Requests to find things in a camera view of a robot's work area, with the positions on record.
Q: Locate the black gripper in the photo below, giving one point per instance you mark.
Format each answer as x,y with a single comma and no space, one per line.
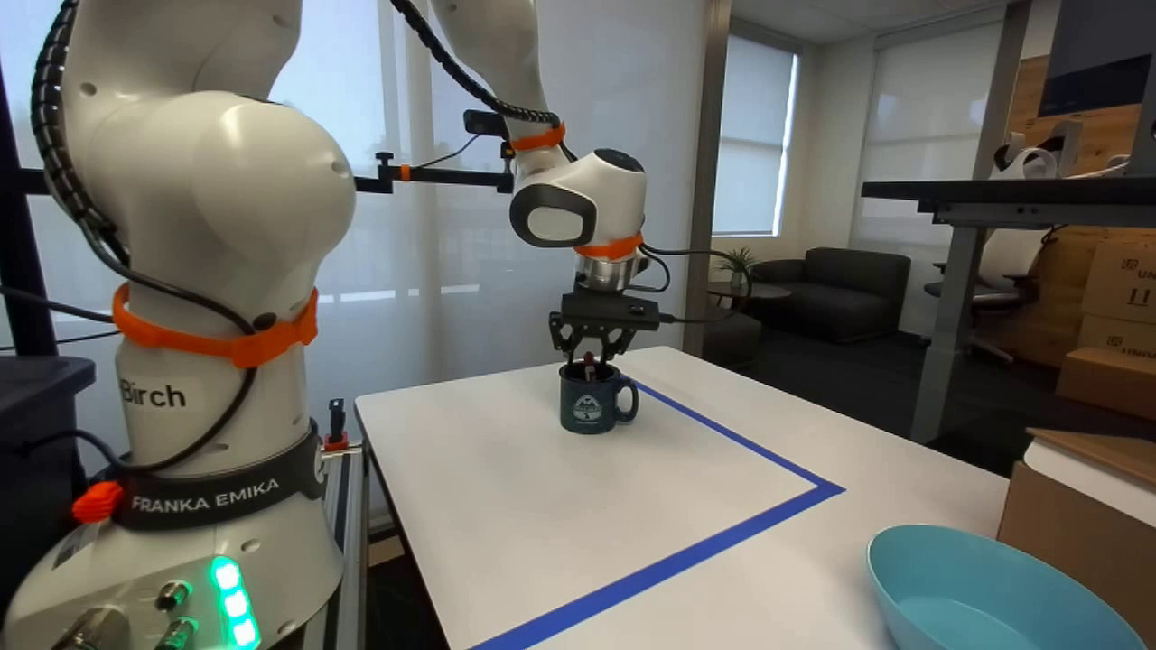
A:
598,306

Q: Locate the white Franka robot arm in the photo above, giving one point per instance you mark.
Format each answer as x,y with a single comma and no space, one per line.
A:
204,181

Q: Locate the dark blue ceramic mug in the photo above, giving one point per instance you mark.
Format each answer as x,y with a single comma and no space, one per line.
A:
587,409

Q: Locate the blue tape strip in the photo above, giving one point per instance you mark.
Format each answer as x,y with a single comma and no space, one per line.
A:
674,562
745,438

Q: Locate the dark sofa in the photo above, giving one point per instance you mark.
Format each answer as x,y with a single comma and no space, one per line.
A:
830,293

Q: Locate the white window blind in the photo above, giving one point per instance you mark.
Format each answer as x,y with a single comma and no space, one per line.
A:
751,132
928,101

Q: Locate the black and orange clamp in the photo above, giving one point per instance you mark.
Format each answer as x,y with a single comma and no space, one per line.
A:
337,434

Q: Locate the black standing desk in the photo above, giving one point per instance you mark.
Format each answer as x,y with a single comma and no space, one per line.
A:
997,198

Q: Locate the light blue plastic bowl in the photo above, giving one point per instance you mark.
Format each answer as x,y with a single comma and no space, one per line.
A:
987,595

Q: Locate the stacked cardboard box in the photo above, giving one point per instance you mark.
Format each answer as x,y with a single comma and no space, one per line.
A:
1113,385
1119,334
1125,274

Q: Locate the open cardboard box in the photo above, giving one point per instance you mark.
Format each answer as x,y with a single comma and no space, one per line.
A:
1083,527

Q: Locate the black cabinet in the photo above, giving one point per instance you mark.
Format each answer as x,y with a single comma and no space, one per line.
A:
37,455

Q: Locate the black monitor screen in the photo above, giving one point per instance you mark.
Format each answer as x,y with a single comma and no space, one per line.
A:
1104,54

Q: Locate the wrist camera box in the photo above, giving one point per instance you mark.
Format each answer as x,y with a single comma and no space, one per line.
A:
645,315

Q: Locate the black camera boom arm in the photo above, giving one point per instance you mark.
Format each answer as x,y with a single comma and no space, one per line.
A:
433,173

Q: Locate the small black boom camera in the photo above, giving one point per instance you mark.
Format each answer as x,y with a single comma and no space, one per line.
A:
484,119

